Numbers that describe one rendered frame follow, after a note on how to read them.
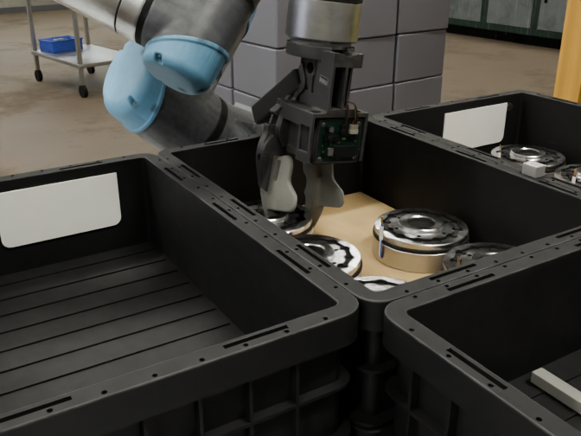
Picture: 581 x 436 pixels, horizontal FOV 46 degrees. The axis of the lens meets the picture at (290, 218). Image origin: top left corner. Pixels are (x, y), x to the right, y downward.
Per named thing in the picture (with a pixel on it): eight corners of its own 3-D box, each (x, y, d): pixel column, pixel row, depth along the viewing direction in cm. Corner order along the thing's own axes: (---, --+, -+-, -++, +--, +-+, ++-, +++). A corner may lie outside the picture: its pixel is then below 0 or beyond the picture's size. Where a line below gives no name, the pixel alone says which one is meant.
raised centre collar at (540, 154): (502, 153, 99) (502, 149, 98) (527, 148, 101) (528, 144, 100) (527, 163, 95) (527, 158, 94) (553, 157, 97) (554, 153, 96)
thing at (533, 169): (520, 173, 70) (522, 162, 69) (530, 170, 71) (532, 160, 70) (535, 178, 68) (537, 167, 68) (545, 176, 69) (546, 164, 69)
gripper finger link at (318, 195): (331, 243, 77) (328, 166, 73) (303, 225, 81) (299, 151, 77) (354, 235, 78) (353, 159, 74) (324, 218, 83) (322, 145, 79)
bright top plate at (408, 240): (355, 223, 77) (356, 219, 76) (425, 206, 81) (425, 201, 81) (414, 259, 69) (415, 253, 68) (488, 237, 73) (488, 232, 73)
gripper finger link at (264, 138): (254, 189, 74) (274, 110, 72) (247, 185, 75) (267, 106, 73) (290, 193, 77) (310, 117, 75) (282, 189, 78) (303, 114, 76)
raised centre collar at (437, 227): (388, 223, 76) (389, 218, 75) (423, 214, 78) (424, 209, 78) (418, 239, 72) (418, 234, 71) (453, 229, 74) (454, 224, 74)
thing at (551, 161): (475, 153, 100) (475, 150, 100) (527, 144, 104) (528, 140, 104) (526, 174, 92) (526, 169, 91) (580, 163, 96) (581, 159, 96)
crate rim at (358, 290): (153, 170, 78) (151, 150, 77) (365, 132, 92) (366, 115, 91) (369, 337, 46) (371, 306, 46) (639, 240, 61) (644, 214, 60)
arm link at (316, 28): (275, -6, 71) (339, 0, 75) (271, 40, 72) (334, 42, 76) (315, 0, 65) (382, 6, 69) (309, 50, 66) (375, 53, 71)
